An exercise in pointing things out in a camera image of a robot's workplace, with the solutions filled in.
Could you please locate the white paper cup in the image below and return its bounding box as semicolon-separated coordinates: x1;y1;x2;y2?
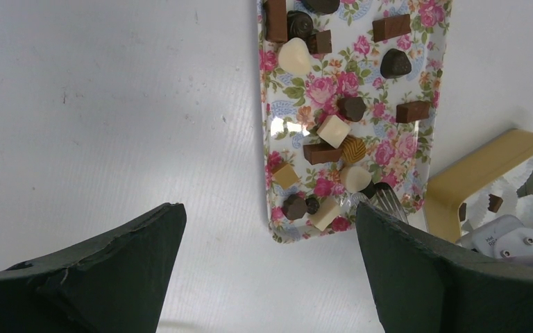
515;194;533;229
460;178;518;235
502;156;533;189

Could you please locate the white rectangular chocolate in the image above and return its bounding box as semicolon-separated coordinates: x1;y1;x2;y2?
309;197;341;231

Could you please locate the dark hexagon chocolate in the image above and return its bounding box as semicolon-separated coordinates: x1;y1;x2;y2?
337;96;367;122
281;194;307;221

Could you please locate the dark heart chocolate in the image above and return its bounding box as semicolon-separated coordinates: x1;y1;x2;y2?
380;49;412;78

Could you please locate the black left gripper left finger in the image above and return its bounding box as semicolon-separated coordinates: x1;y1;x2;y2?
0;203;187;332

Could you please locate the white square chocolate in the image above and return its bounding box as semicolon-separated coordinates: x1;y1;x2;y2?
316;115;350;148

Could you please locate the caramel square chocolate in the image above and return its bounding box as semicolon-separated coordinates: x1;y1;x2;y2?
272;162;300;189

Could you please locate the white dome chocolate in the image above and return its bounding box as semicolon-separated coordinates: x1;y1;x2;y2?
340;166;372;194

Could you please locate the caramel ridged round chocolate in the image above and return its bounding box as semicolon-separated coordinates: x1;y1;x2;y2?
340;135;366;164

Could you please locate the dark square chocolate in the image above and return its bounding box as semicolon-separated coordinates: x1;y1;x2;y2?
488;194;504;213

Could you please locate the white heart chocolate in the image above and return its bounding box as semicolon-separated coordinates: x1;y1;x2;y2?
278;37;312;76

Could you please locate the small dark round chocolate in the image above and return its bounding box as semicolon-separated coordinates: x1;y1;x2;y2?
305;196;320;215

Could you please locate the gold square tin box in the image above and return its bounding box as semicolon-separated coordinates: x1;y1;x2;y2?
423;129;533;243

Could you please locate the floral rectangular tray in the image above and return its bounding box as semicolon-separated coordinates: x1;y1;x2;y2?
257;1;452;244

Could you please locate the dark fluted round chocolate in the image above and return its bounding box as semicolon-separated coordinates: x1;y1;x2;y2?
359;181;393;199

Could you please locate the brown square chocolate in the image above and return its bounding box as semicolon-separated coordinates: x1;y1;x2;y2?
306;30;332;55

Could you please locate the brown rectangular bar chocolate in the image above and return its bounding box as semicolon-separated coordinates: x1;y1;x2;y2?
263;0;288;43
303;142;342;165
396;101;431;123

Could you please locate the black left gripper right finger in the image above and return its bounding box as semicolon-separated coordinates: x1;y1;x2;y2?
355;203;533;332

